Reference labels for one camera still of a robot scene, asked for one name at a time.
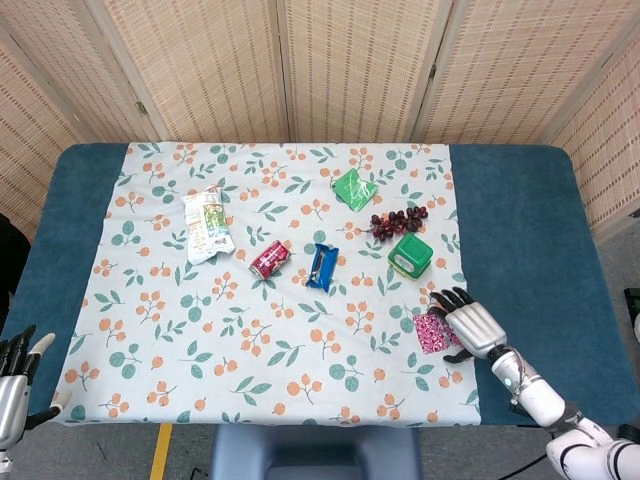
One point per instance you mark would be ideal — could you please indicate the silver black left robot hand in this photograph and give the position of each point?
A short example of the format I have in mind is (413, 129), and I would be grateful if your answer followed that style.
(12, 405)

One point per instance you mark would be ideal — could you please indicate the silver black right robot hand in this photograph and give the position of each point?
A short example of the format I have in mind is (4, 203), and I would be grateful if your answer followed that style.
(475, 330)

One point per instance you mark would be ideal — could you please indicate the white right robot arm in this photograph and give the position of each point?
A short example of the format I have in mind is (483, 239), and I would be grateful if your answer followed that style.
(537, 400)

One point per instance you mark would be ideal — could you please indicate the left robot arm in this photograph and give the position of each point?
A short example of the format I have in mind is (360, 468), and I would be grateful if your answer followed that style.
(5, 462)

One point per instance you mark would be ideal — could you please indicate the green plastic box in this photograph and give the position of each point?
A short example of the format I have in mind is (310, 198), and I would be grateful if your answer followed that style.
(411, 255)

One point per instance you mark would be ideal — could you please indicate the teal blue table cover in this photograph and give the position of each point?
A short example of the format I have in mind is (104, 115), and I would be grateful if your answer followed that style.
(520, 225)

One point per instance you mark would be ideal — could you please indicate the dark red grape bunch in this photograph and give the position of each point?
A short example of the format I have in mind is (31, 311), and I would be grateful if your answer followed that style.
(397, 222)

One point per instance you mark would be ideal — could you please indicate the black object beside table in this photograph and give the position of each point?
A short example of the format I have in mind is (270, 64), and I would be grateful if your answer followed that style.
(11, 260)

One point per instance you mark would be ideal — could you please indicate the yellow floor tape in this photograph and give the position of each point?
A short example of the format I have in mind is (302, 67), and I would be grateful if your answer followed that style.
(161, 452)

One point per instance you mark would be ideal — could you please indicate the white black equipment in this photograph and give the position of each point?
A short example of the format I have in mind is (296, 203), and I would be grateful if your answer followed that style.
(634, 315)

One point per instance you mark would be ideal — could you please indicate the blue cookie packet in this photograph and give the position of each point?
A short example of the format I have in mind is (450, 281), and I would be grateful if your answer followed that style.
(322, 267)

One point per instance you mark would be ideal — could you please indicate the green foil packet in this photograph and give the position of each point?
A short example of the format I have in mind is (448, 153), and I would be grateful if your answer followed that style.
(355, 190)

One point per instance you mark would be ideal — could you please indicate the black caster wheel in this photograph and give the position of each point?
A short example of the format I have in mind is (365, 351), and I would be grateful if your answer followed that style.
(629, 433)

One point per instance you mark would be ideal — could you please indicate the blue grey robot torso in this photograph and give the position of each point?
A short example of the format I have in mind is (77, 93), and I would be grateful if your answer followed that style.
(315, 452)

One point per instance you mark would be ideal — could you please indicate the red soda can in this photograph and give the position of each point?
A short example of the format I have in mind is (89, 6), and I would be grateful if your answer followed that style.
(270, 258)

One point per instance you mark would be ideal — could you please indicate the floral orange berry tablecloth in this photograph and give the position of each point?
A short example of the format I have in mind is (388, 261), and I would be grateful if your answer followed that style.
(250, 350)

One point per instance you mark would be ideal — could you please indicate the white crumpled snack bag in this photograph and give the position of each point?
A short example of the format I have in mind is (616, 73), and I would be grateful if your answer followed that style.
(206, 227)

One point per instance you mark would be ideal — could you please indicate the brass screen hinge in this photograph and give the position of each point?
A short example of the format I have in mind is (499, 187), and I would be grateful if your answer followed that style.
(433, 70)
(141, 107)

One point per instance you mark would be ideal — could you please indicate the woven bamboo folding screen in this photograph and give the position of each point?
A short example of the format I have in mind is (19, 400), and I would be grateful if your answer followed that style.
(210, 65)

